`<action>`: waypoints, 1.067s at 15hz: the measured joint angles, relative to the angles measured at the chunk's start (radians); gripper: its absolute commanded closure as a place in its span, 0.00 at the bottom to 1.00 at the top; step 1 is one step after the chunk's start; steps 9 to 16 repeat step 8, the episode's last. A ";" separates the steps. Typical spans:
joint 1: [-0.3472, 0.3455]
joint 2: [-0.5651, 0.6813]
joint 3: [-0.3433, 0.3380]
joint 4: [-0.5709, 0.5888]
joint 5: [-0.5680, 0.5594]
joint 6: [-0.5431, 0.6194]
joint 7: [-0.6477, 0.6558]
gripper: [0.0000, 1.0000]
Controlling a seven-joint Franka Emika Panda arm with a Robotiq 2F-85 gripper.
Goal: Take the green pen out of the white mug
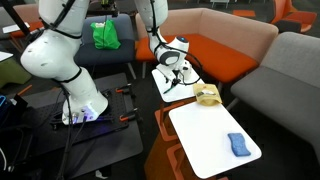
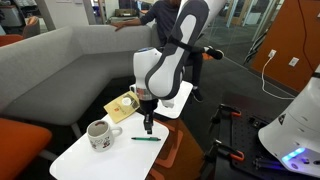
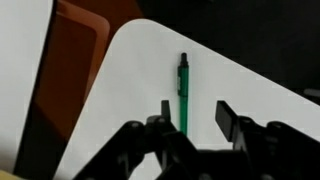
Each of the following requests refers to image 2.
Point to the seated person dark clothes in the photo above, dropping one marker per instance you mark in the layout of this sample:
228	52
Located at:
166	16

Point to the black perforated mounting board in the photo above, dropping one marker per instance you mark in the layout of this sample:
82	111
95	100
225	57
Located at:
243	133

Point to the white rounded side table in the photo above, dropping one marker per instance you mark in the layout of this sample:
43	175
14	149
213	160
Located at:
181	96
126	160

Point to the yellow manila envelope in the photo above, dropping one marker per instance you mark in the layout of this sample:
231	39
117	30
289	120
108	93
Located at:
116	111

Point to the grey sofa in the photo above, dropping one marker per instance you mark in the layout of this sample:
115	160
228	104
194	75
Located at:
50	73

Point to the orange black bar clamp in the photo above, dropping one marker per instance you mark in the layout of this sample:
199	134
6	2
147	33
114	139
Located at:
230	112
230	154

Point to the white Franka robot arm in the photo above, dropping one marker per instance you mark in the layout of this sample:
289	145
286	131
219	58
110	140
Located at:
173	60

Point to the white wall outlet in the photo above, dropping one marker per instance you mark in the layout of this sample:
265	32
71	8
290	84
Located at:
293	61
272	53

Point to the green pen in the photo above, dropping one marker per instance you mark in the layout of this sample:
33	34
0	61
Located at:
146	138

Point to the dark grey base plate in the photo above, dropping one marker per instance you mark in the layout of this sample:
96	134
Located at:
240	98

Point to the orange grey lounge chair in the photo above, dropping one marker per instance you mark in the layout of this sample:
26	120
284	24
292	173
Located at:
10	39

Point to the white printed mug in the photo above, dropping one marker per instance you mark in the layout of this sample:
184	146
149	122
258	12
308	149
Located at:
100	141

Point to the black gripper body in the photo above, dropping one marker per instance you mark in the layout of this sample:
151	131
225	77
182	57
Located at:
148	106

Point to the small white round disc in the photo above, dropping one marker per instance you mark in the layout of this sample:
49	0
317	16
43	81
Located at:
126	101

